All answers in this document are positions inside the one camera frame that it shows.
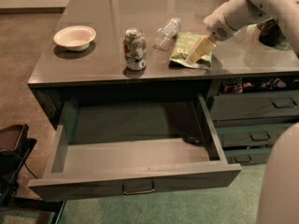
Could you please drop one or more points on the soda can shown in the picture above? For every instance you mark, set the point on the soda can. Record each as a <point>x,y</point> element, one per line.
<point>135,49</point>

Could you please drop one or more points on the metal drawer handle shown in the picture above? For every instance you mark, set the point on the metal drawer handle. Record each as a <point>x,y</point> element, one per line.
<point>136,187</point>

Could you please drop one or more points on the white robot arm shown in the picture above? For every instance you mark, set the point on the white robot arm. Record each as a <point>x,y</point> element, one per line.
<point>279,199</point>

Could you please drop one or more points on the right middle grey drawer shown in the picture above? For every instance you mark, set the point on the right middle grey drawer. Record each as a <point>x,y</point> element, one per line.
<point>251,136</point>

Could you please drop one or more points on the green jalapeno chip bag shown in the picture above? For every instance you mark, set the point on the green jalapeno chip bag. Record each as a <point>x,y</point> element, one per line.
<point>182,48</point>

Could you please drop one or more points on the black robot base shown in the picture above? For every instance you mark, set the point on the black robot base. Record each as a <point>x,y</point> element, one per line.
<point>15,148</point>

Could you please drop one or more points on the grey counter cabinet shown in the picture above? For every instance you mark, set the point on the grey counter cabinet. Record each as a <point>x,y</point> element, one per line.
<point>99,74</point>

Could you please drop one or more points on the white paper bowl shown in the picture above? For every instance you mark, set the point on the white paper bowl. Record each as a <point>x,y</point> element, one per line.
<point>75,38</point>

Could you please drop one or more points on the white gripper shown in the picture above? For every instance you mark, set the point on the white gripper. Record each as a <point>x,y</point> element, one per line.
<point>217,24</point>

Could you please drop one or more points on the clear plastic water bottle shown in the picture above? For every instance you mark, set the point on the clear plastic water bottle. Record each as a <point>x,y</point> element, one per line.
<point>166,33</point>

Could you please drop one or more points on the black cup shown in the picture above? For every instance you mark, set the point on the black cup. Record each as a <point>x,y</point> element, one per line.
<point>270,34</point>

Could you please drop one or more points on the right bottom grey drawer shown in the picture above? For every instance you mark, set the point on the right bottom grey drawer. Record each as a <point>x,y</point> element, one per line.
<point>248,156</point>

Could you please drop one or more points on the right upper grey drawer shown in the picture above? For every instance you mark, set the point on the right upper grey drawer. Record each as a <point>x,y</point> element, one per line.
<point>253,105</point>

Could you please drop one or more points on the snack bags in shelf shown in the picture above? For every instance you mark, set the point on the snack bags in shelf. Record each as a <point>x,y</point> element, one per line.
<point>254,84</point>

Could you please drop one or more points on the open grey top drawer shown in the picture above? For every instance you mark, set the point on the open grey top drawer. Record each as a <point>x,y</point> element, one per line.
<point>97,148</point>

